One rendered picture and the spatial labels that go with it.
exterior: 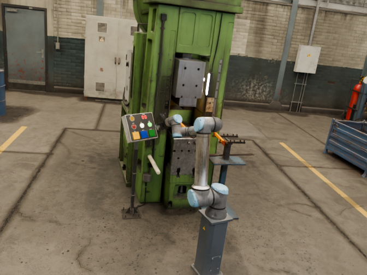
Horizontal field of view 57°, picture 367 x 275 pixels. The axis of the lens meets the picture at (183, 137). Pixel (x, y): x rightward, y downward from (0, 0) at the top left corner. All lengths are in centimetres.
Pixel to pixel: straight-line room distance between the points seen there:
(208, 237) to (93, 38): 680
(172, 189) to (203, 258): 117
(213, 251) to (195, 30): 225
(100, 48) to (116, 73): 73
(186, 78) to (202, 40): 47
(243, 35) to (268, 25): 74
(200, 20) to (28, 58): 681
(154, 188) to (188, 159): 60
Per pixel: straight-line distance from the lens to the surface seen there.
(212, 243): 306
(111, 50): 894
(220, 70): 400
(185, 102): 377
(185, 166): 396
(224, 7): 389
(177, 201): 416
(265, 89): 1042
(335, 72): 1128
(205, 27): 388
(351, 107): 1066
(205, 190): 279
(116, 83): 904
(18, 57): 1008
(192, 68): 372
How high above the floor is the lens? 212
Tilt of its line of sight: 18 degrees down
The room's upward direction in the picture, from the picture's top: 7 degrees clockwise
